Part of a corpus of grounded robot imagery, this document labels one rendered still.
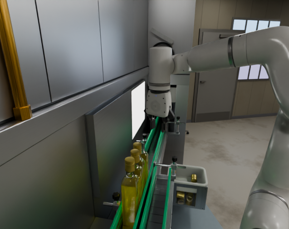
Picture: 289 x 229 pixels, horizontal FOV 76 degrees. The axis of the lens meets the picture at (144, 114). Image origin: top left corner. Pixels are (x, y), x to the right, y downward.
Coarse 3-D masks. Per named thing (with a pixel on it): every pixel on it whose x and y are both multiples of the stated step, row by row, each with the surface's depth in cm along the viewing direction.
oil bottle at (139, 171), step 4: (140, 168) 73; (136, 172) 71; (140, 172) 72; (140, 176) 71; (140, 180) 72; (140, 184) 72; (140, 188) 73; (140, 192) 74; (140, 196) 74; (140, 200) 75
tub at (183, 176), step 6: (168, 168) 115; (180, 168) 118; (186, 168) 118; (192, 168) 117; (198, 168) 116; (180, 174) 119; (186, 174) 118; (198, 174) 117; (204, 174) 109; (174, 180) 104; (180, 180) 115; (186, 180) 115; (198, 180) 115; (204, 180) 107
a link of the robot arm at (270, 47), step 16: (256, 32) 49; (272, 32) 46; (288, 32) 45; (240, 48) 50; (256, 48) 48; (272, 48) 46; (288, 48) 44; (240, 64) 53; (256, 64) 52; (272, 64) 47; (288, 64) 44; (272, 80) 47; (288, 80) 43; (288, 96) 42; (288, 112) 43
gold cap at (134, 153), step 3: (132, 150) 71; (135, 150) 71; (138, 150) 71; (132, 153) 70; (135, 153) 70; (138, 153) 70; (132, 156) 70; (135, 156) 70; (138, 156) 71; (135, 159) 70; (138, 159) 71; (135, 162) 71
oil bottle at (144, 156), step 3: (144, 153) 83; (147, 153) 85; (141, 156) 82; (144, 156) 82; (147, 156) 85; (144, 159) 82; (147, 159) 85; (147, 162) 85; (147, 165) 86; (147, 168) 87; (147, 171) 87; (147, 174) 88
